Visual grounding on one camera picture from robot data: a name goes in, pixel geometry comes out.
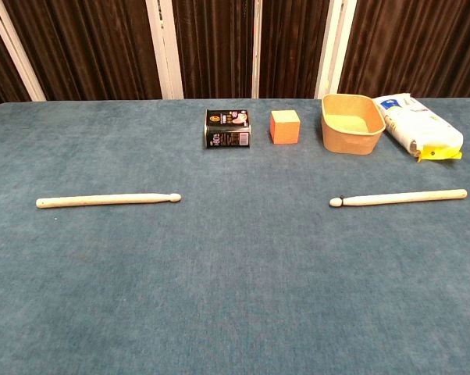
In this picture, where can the plain wooden drumstick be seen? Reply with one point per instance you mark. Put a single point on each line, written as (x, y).
(102, 200)

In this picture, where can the black-marked wooden drumstick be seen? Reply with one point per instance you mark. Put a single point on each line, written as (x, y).
(395, 197)

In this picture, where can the black food tin can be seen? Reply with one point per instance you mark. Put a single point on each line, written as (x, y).
(227, 133)

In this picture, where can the orange wooden cube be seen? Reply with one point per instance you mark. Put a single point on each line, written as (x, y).
(284, 129)

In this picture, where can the blue table cloth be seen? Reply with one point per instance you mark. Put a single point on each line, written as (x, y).
(235, 273)

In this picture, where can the brown paper bowl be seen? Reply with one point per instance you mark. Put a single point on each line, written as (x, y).
(348, 142)

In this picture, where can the white plastic food bag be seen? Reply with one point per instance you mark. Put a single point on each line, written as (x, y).
(418, 125)

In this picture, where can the thin white frame post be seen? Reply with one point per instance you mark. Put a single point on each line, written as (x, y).
(255, 51)

